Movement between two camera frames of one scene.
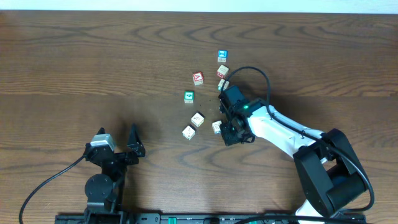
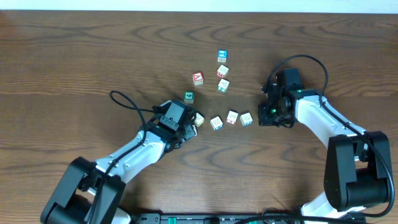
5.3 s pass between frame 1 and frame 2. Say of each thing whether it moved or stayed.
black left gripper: moved
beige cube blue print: moved
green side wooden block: stayed
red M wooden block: stayed
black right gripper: moved
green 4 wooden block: stayed
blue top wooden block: stayed
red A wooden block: stayed
